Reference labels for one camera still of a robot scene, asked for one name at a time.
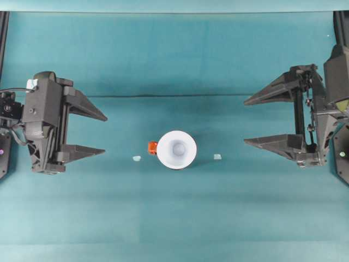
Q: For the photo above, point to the white paper cup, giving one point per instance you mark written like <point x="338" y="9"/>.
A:
<point x="177" y="150"/>

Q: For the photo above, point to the small white paper scrap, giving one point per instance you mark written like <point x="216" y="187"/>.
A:
<point x="137" y="158"/>
<point x="217" y="156"/>

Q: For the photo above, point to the blue-green table cloth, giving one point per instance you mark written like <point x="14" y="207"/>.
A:
<point x="174" y="218"/>

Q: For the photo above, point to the pale grey-green backdrop cloth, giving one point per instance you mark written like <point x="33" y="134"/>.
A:
<point x="174" y="5"/>

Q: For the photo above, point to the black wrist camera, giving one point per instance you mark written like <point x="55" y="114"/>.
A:
<point x="338" y="73"/>
<point x="41" y="109"/>

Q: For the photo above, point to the black frame post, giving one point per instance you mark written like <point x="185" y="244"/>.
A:
<point x="2" y="41"/>
<point x="340" y="27"/>

